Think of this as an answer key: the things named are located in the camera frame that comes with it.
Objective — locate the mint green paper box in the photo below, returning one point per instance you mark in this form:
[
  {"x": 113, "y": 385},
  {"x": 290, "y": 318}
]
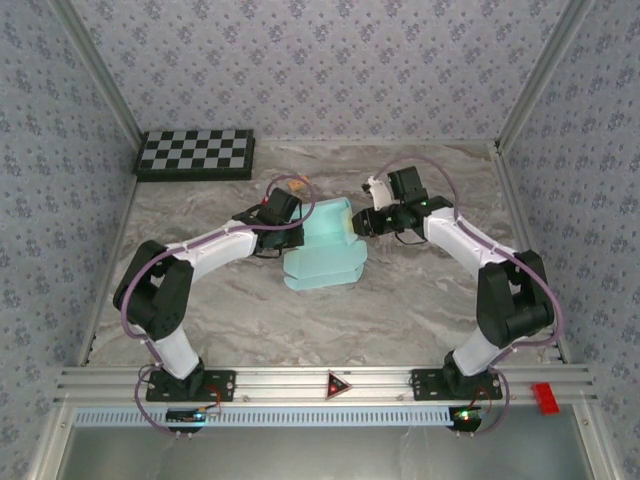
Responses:
[{"x": 320, "y": 260}]

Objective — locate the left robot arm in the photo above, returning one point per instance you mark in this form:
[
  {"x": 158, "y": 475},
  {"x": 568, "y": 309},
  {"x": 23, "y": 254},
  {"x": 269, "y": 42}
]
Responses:
[{"x": 215, "y": 250}]

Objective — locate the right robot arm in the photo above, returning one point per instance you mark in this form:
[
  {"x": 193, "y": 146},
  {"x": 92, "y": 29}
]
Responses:
[{"x": 450, "y": 230}]

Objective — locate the wooden tiger picture block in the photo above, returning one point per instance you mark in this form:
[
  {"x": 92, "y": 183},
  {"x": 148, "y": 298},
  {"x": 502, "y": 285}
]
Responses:
[{"x": 296, "y": 185}]

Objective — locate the black and white checkerboard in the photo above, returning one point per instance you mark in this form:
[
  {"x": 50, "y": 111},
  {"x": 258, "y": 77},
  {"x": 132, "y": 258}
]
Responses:
[{"x": 195, "y": 150}]

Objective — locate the red triangle badge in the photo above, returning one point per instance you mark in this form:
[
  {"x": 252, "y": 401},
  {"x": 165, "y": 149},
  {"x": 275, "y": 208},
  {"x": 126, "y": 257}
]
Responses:
[{"x": 337, "y": 387}]

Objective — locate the grey metal shelf sheet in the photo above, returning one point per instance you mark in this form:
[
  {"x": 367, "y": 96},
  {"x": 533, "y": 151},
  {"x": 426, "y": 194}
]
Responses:
[{"x": 320, "y": 455}]

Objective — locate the red rectangular block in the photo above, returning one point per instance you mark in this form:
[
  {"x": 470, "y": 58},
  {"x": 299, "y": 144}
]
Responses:
[{"x": 545, "y": 398}]

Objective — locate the aluminium table side rail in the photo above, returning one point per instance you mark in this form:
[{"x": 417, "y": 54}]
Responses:
[
  {"x": 512, "y": 200},
  {"x": 125, "y": 220}
]

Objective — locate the aluminium frame post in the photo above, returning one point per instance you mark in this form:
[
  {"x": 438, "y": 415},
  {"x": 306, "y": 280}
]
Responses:
[
  {"x": 538, "y": 80},
  {"x": 107, "y": 80}
]

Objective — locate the aluminium mounting rail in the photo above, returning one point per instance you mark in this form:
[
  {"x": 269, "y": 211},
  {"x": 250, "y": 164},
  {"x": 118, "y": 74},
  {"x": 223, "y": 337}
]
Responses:
[{"x": 280, "y": 385}]

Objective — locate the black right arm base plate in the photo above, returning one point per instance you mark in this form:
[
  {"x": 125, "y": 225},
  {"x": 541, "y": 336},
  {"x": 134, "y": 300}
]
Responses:
[{"x": 425, "y": 385}]

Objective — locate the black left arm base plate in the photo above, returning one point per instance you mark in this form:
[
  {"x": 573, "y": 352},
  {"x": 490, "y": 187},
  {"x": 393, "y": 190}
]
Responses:
[{"x": 225, "y": 385}]

